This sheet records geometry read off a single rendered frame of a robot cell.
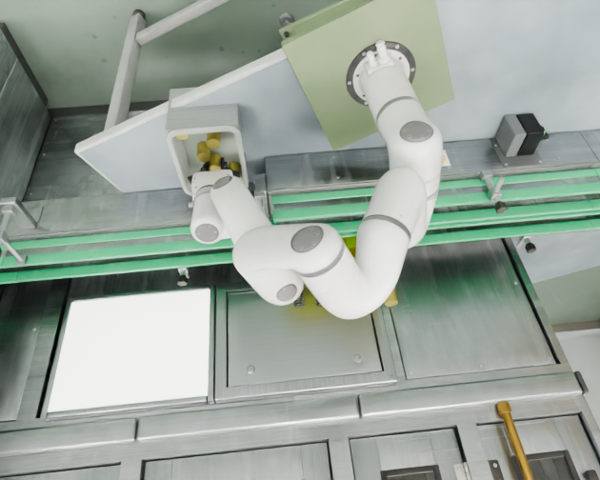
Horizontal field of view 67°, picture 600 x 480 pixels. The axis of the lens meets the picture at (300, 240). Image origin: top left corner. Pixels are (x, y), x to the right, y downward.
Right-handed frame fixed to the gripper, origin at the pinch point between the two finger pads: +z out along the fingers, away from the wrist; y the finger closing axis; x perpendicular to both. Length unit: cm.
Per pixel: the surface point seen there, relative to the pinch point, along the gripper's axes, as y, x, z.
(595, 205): 102, -18, -11
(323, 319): 24, -39, -23
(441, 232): 62, -26, -6
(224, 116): 5.1, 14.9, -3.3
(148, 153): -17.6, 3.2, 4.8
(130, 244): -25.4, -16.4, -8.2
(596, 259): 146, -77, 26
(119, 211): -29.1, -11.6, 1.0
